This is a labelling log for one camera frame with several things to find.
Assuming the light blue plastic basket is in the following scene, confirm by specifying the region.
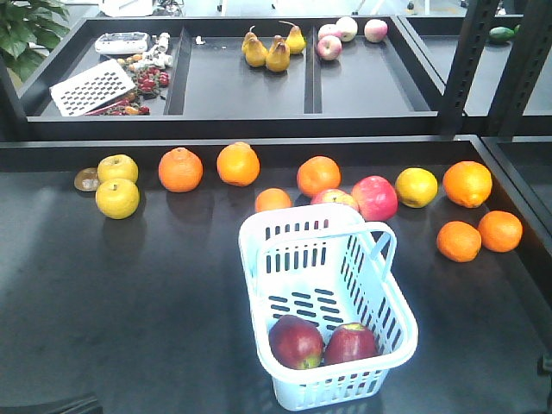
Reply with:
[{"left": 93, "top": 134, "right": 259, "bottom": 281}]
[{"left": 238, "top": 203, "right": 418, "bottom": 411}]

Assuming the dark red apple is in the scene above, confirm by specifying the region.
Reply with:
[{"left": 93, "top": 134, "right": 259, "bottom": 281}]
[
  {"left": 323, "top": 323, "right": 379, "bottom": 365},
  {"left": 268, "top": 315, "right": 324, "bottom": 370}
]

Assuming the orange fruit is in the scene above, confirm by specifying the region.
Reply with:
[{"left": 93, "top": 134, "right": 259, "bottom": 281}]
[
  {"left": 477, "top": 210, "right": 524, "bottom": 253},
  {"left": 442, "top": 160, "right": 492, "bottom": 208},
  {"left": 436, "top": 221, "right": 482, "bottom": 263},
  {"left": 158, "top": 147, "right": 204, "bottom": 192},
  {"left": 254, "top": 187, "right": 293, "bottom": 212},
  {"left": 296, "top": 155, "right": 342, "bottom": 198},
  {"left": 216, "top": 141, "right": 260, "bottom": 187}
]

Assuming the bright red apple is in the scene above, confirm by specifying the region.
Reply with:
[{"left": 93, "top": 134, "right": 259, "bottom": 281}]
[
  {"left": 351, "top": 175, "right": 398, "bottom": 222},
  {"left": 310, "top": 188, "right": 360, "bottom": 212}
]

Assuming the yellow citrus fruit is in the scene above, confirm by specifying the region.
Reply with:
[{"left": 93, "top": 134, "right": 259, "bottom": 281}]
[{"left": 395, "top": 167, "right": 438, "bottom": 208}]

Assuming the brown yellow pear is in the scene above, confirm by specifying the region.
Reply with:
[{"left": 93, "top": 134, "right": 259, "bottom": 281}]
[
  {"left": 271, "top": 34, "right": 285, "bottom": 49},
  {"left": 266, "top": 42, "right": 291, "bottom": 72},
  {"left": 241, "top": 25, "right": 268, "bottom": 68},
  {"left": 279, "top": 21, "right": 307, "bottom": 55}
]

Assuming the yellow green fruit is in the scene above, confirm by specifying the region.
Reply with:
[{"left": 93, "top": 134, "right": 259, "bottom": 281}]
[
  {"left": 97, "top": 154, "right": 139, "bottom": 183},
  {"left": 95, "top": 179, "right": 140, "bottom": 219}
]

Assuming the pink white peach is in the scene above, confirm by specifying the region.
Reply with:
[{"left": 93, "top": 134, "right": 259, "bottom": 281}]
[
  {"left": 317, "top": 34, "right": 342, "bottom": 61},
  {"left": 336, "top": 16, "right": 358, "bottom": 42},
  {"left": 364, "top": 19, "right": 388, "bottom": 43}
]

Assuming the black rear display table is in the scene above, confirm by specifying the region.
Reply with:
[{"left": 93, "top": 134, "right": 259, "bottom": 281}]
[{"left": 16, "top": 16, "right": 552, "bottom": 140}]

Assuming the black wood produce display table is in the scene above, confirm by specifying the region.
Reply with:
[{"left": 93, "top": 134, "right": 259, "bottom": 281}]
[{"left": 1, "top": 137, "right": 551, "bottom": 413}]

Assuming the brown round fruit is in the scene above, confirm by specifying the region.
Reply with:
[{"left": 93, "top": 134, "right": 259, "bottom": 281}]
[{"left": 73, "top": 167, "right": 100, "bottom": 191}]

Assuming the checkerboard calibration board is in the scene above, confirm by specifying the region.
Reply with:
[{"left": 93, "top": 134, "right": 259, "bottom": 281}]
[{"left": 49, "top": 60, "right": 135, "bottom": 116}]

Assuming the green avocado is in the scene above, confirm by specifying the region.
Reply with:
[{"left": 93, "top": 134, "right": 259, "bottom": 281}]
[{"left": 488, "top": 26, "right": 516, "bottom": 44}]

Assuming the potted green plant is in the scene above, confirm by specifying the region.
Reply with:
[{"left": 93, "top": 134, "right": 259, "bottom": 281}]
[{"left": 1, "top": 0, "right": 69, "bottom": 82}]

